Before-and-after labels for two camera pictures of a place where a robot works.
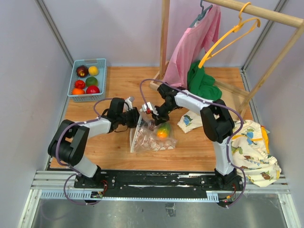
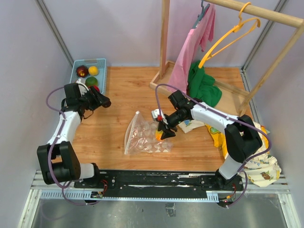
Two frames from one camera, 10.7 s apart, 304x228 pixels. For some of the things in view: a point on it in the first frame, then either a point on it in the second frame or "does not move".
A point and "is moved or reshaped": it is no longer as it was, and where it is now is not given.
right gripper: (159, 118) to (162, 126)
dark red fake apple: (81, 71) does not move
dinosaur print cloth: (249, 149) does not move
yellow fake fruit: (93, 71) does not move
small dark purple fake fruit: (151, 127) to (107, 103)
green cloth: (201, 84) does not move
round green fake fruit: (91, 81) does not move
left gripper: (135, 114) to (98, 98)
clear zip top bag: (144, 137) is moved or reshaped
